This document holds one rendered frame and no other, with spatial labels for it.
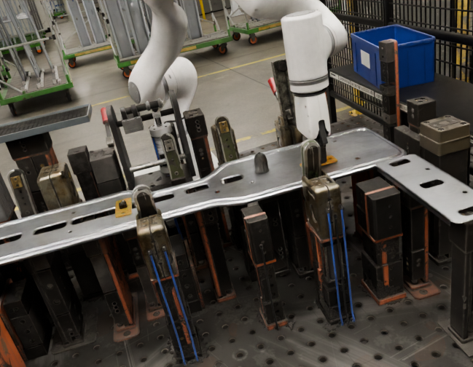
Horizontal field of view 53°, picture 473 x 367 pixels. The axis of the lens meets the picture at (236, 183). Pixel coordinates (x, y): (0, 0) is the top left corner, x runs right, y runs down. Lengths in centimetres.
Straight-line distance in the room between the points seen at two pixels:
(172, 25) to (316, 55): 50
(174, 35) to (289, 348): 88
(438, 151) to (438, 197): 18
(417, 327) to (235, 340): 40
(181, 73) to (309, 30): 65
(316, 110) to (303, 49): 13
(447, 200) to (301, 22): 44
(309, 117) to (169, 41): 54
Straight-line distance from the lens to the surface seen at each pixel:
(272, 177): 111
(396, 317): 115
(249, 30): 838
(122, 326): 125
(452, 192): 99
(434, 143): 113
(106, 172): 127
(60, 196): 126
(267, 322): 113
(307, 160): 97
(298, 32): 100
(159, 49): 144
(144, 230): 92
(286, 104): 127
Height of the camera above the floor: 148
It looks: 26 degrees down
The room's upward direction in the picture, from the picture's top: 12 degrees counter-clockwise
